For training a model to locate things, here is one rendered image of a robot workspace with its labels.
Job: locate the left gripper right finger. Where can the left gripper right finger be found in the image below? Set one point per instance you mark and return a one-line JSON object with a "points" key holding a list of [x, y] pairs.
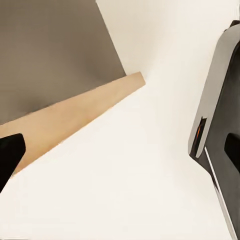
{"points": [[232, 149]]}

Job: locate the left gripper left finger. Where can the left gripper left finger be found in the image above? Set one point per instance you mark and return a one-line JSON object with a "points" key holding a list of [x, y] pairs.
{"points": [[12, 149]]}

